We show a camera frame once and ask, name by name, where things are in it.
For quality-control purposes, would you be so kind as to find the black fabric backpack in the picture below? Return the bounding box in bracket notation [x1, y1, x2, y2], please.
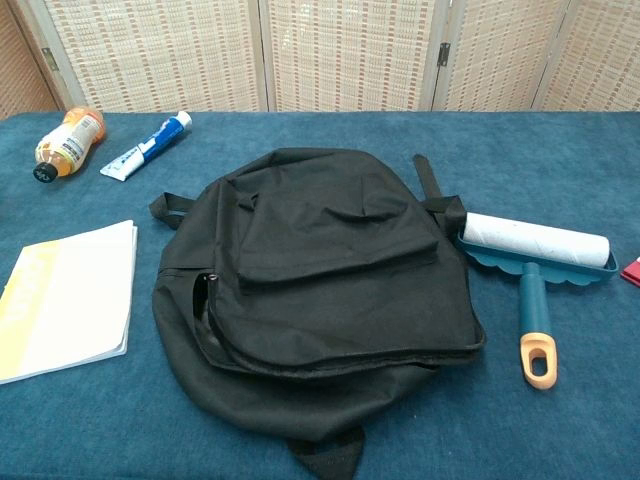
[148, 147, 487, 480]

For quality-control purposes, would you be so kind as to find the orange drink bottle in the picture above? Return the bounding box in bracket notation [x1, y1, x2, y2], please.
[32, 107, 106, 184]

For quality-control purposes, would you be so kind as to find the yellow white notebook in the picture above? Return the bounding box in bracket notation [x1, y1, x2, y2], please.
[0, 219, 139, 386]

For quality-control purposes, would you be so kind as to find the red spiral calendar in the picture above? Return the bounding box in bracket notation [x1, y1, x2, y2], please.
[619, 255, 640, 287]

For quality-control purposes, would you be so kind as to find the blue white toothpaste tube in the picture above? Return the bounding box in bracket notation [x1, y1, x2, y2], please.
[99, 110, 194, 182]

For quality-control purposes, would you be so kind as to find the teal lint roller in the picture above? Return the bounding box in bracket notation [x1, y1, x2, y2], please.
[455, 211, 620, 391]

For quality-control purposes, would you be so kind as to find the woven folding screen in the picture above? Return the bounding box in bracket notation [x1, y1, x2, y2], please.
[24, 0, 640, 113]

